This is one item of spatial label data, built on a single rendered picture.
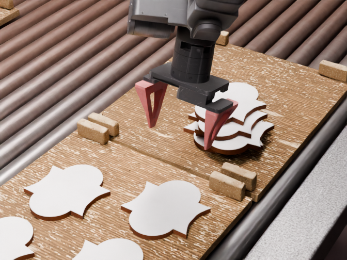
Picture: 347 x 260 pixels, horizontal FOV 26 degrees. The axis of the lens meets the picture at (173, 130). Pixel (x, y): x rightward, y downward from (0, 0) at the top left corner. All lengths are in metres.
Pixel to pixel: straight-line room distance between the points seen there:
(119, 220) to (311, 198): 0.31
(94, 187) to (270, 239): 0.29
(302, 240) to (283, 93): 0.38
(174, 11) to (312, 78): 0.54
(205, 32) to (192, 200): 0.30
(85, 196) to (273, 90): 0.46
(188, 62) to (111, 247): 0.28
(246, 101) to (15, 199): 0.43
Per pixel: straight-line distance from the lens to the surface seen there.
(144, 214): 1.14
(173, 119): 1.35
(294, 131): 1.34
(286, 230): 1.17
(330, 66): 1.49
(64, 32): 1.70
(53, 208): 1.16
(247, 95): 1.34
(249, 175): 1.18
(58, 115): 1.42
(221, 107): 1.05
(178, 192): 1.17
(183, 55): 1.05
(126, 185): 1.20
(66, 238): 1.12
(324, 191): 1.25
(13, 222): 1.15
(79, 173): 1.22
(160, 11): 1.01
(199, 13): 0.95
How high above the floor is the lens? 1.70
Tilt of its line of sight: 35 degrees down
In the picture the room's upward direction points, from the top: straight up
